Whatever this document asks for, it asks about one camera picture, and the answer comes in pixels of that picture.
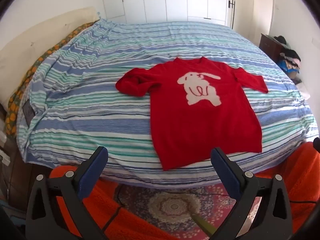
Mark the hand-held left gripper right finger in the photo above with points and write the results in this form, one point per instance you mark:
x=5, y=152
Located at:
x=225, y=172

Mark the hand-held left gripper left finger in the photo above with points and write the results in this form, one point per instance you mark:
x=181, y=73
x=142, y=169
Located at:
x=93, y=170

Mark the red sweater with white rabbit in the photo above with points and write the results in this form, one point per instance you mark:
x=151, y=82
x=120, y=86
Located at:
x=200, y=130

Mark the pile of clothes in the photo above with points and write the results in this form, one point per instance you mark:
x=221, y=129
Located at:
x=290, y=57

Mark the blue green striped blanket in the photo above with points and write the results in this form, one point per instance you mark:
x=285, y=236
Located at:
x=100, y=120

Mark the yellow green stick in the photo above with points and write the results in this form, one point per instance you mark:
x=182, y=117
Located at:
x=203, y=223

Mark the patterned floor rug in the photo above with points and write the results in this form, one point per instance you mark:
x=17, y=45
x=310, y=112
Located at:
x=172, y=205

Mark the orange patterned bed sheet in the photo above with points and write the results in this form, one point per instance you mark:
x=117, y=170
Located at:
x=15, y=110

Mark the dark wooden dresser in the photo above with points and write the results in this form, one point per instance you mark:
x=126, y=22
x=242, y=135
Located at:
x=268, y=45

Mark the beige bed headboard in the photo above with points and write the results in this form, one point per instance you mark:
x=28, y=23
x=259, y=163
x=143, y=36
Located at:
x=25, y=42

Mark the white wardrobe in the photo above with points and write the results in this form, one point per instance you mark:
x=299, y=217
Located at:
x=150, y=0

